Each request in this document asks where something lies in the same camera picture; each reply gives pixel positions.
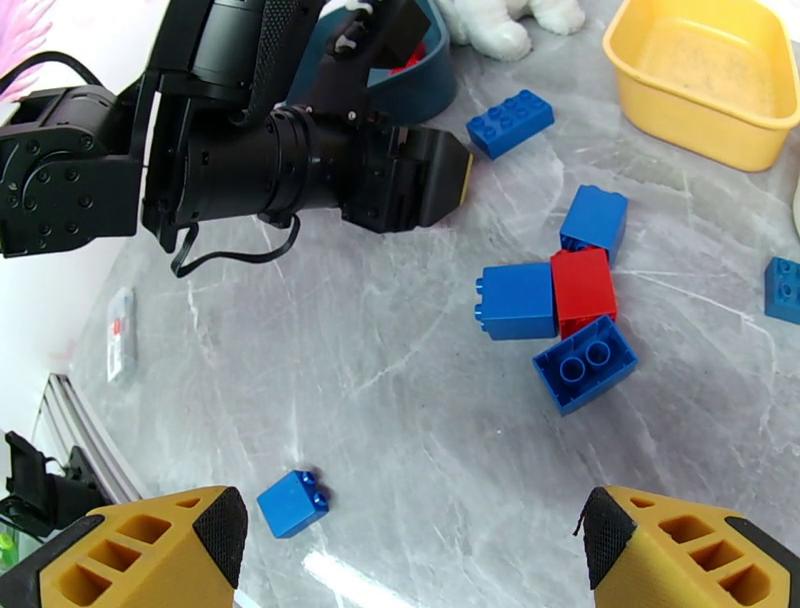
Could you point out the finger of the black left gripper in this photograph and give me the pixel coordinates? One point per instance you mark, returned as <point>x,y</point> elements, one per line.
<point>444,178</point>

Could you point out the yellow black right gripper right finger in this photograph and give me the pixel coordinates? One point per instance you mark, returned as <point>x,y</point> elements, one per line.
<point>687,562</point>

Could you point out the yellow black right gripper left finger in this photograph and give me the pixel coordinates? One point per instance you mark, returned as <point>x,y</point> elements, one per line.
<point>125,556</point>

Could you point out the blue long lego brick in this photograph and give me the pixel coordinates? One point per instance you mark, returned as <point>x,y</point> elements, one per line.
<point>509,125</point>

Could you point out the blue square lego brick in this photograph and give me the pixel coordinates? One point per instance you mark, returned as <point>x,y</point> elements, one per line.
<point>515,300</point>
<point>784,290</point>
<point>290,506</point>
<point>594,219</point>

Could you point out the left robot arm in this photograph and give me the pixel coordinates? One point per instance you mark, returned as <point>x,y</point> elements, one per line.
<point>62,169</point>

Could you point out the dark teal plastic bin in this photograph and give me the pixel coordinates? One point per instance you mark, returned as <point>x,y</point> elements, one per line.
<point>425,94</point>

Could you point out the grey white husky plush toy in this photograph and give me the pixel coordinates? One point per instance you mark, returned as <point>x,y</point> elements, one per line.
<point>494,31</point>

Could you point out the white label sticker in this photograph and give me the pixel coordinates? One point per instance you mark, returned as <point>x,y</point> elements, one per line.
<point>120,337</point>

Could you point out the yellow plastic bin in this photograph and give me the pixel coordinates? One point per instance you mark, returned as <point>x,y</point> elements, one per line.
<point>706,62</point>

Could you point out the aluminium front rail frame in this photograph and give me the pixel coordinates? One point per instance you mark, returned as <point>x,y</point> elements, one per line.
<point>81,437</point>

